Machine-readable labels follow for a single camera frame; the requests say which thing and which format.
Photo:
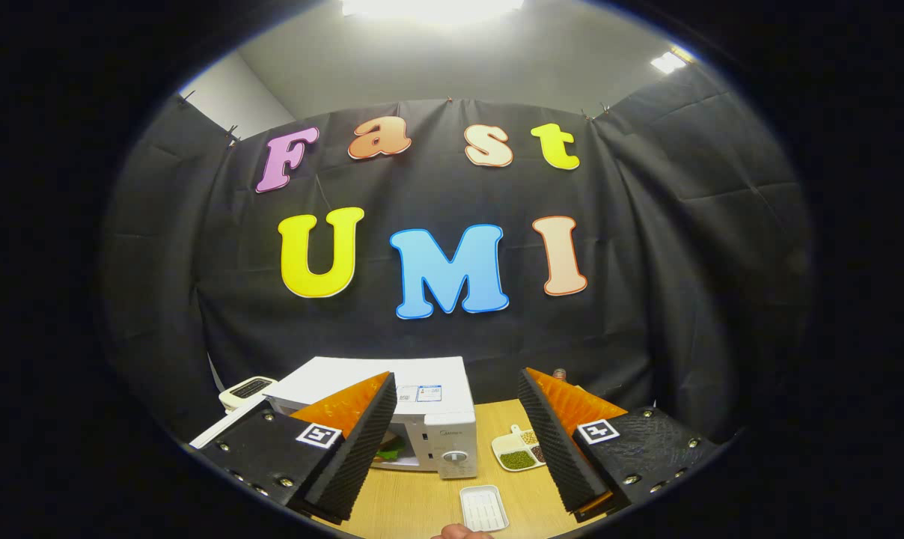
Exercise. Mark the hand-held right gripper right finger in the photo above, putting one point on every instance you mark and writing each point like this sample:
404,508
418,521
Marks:
560,464

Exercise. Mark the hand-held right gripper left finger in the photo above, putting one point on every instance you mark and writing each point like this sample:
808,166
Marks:
355,464

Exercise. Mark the lettuce sandwich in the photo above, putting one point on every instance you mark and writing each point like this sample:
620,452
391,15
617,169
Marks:
392,448

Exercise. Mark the white microwave oven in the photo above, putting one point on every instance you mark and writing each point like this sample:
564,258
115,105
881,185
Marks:
437,434

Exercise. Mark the white divided dish of beans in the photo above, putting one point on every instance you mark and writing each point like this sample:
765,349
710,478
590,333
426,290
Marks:
515,455

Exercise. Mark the white plastic tray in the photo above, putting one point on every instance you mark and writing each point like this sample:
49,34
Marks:
484,509

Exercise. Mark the white toaster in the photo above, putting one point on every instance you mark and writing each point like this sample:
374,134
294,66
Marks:
246,389

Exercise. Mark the small ceiling light panel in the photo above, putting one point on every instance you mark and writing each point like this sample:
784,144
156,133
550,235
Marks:
669,62

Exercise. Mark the large ceiling light panel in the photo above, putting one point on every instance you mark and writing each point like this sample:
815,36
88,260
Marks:
433,7

